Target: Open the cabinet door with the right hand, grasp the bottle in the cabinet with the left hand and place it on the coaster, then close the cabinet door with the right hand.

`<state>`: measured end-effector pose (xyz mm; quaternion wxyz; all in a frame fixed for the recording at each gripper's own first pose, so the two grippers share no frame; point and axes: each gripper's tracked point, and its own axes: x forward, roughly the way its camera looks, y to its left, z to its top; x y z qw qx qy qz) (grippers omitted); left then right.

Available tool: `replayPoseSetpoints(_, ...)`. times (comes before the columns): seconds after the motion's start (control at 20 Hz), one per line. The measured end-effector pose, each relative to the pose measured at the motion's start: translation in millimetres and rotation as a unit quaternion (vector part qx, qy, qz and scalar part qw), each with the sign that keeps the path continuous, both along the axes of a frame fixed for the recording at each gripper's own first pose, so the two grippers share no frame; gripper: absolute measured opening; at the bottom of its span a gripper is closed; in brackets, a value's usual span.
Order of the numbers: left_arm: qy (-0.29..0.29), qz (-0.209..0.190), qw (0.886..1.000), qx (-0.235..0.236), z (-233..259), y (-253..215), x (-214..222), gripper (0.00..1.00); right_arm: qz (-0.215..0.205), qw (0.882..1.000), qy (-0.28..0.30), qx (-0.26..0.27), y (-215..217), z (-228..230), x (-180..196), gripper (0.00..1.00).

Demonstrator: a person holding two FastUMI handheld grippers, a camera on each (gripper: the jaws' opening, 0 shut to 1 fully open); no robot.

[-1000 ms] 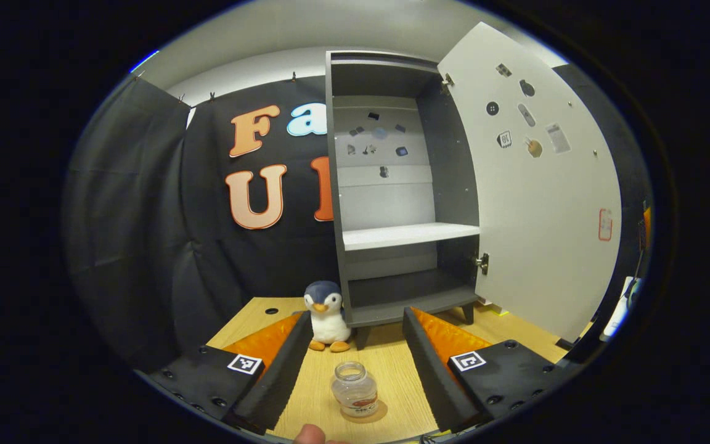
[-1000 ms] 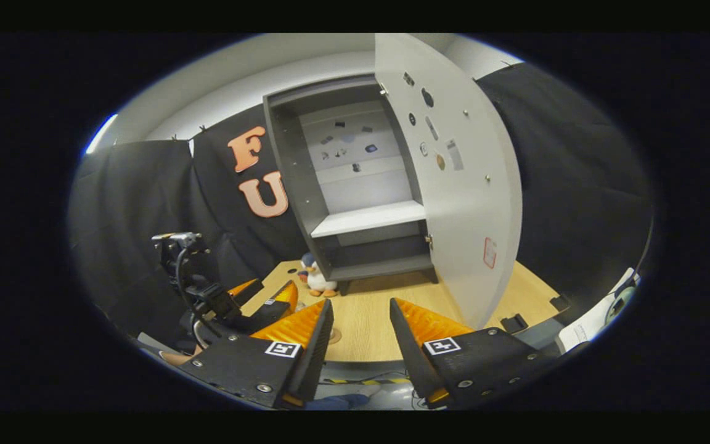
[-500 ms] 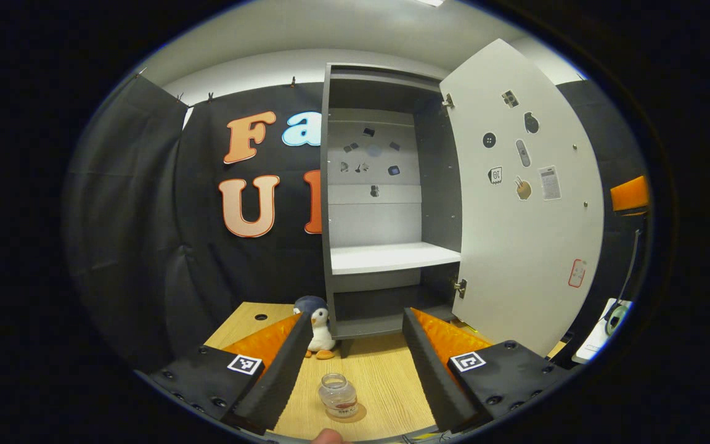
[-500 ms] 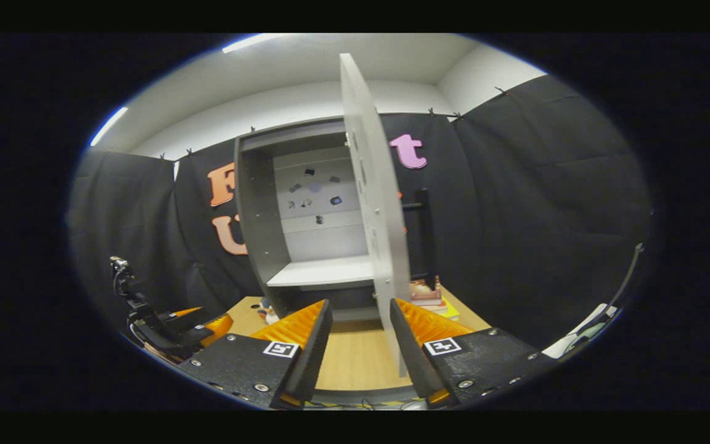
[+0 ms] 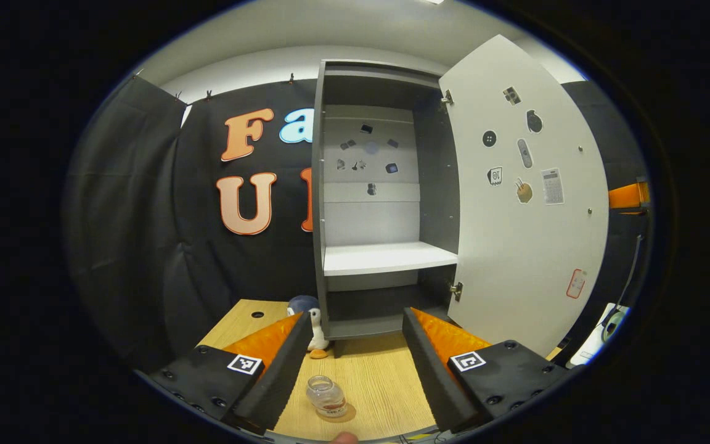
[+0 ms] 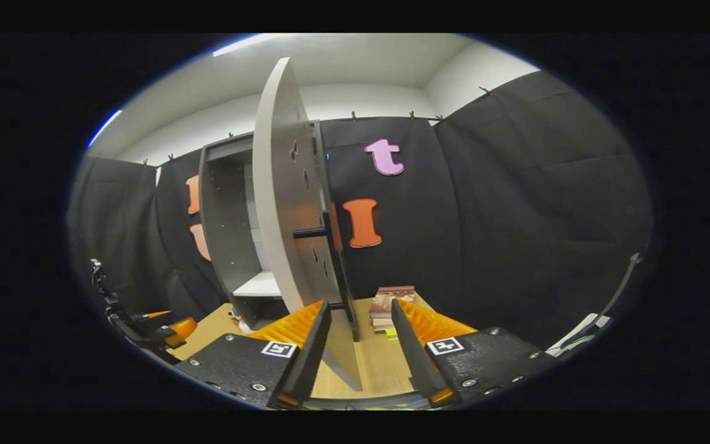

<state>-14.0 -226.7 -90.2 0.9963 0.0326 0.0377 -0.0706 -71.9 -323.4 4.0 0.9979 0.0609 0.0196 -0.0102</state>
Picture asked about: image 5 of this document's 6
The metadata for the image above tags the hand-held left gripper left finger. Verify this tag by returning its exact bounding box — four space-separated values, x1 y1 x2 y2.
145 311 312 434

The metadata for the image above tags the thin black cable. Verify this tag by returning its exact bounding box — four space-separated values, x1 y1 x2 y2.
602 233 644 341

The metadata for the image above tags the white flat sheet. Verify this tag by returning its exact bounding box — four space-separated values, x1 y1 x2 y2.
568 302 627 369

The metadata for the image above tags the black backdrop cloth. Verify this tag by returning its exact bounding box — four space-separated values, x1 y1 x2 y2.
62 74 651 371

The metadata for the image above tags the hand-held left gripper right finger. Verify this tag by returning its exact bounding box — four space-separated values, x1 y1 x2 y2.
402 307 577 432

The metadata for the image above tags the penguin plush toy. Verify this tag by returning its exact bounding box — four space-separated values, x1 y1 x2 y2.
286 295 334 360

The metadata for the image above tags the round brown coaster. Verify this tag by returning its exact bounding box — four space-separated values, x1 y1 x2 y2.
315 401 357 423

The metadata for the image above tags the clear plastic bottle red label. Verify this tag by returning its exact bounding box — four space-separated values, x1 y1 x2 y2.
306 375 348 419

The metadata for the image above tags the white cabinet door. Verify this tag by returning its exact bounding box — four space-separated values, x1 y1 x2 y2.
438 34 610 358

